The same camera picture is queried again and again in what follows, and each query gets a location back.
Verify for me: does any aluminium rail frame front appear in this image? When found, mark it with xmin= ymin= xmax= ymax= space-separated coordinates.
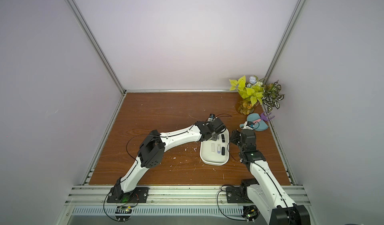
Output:
xmin=64 ymin=184 xmax=311 ymax=207

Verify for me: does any purple plastic fork toy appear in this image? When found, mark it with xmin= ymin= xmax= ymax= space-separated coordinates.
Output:
xmin=260 ymin=112 xmax=275 ymax=122

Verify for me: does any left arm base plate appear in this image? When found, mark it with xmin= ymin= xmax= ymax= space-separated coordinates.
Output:
xmin=107 ymin=187 xmax=150 ymax=204

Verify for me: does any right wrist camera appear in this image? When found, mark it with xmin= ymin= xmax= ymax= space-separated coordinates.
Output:
xmin=243 ymin=121 xmax=255 ymax=130

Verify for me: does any right electronics board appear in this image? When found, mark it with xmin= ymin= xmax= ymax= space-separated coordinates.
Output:
xmin=242 ymin=205 xmax=260 ymax=223

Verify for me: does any electronics board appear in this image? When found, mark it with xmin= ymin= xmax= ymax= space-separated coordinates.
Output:
xmin=242 ymin=205 xmax=260 ymax=223
xmin=115 ymin=206 xmax=133 ymax=222

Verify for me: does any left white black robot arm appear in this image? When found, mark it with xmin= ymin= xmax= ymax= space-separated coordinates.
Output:
xmin=109 ymin=117 xmax=227 ymax=201

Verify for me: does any white plastic storage box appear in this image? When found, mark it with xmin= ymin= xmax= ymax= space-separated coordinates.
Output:
xmin=200 ymin=129 xmax=230 ymax=166

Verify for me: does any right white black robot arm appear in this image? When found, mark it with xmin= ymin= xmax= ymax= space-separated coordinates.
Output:
xmin=230 ymin=129 xmax=311 ymax=225

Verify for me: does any left electronics board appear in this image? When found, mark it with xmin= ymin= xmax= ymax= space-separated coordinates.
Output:
xmin=115 ymin=206 xmax=133 ymax=222

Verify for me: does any yellow green potted plant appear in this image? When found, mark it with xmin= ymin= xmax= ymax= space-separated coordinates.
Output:
xmin=229 ymin=75 xmax=265 ymax=115

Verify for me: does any teal dustpan with pink brush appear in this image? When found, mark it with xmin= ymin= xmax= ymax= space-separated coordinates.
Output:
xmin=239 ymin=113 xmax=269 ymax=132

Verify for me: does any dark variegated plant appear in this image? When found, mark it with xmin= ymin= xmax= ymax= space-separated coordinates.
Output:
xmin=262 ymin=80 xmax=285 ymax=112

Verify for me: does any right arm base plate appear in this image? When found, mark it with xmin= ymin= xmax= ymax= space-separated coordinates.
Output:
xmin=225 ymin=187 xmax=251 ymax=204

